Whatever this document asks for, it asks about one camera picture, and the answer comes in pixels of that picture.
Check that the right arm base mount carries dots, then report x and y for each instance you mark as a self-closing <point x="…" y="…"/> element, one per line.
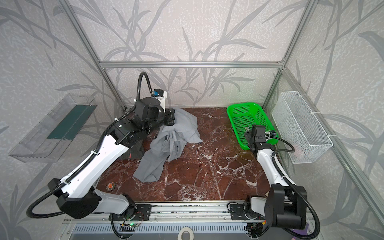
<point x="241" y="211"/>

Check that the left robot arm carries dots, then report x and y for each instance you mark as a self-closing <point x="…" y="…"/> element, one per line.
<point x="75" y="194"/>

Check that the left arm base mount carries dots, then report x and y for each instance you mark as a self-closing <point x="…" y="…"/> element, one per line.
<point x="131" y="218"/>

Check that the dark striped folded shirt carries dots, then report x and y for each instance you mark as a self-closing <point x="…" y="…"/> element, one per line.
<point x="137" y="151"/>

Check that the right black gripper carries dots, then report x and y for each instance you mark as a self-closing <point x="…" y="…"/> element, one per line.
<point x="252" y="132"/>

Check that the white tape roll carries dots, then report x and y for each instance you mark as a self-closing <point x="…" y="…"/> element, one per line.
<point x="186" y="233"/>

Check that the small orange round object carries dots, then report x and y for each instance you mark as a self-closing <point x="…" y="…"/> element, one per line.
<point x="110" y="187"/>

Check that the white wire mesh basket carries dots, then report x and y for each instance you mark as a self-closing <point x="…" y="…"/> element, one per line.
<point x="298" y="125"/>

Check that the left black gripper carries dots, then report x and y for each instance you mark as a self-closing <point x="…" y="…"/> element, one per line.
<point x="170" y="116"/>

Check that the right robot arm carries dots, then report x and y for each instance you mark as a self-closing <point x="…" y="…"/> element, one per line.
<point x="287" y="204"/>

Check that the light grey long sleeve shirt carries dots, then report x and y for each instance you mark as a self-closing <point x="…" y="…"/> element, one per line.
<point x="168" y="146"/>

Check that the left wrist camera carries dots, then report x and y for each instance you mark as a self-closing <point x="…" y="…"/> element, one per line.
<point x="161" y="95"/>

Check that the green plastic basket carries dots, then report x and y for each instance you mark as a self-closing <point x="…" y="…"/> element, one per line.
<point x="242" y="116"/>

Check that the clear acrylic wall shelf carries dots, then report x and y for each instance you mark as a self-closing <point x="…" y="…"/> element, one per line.
<point x="48" y="140"/>

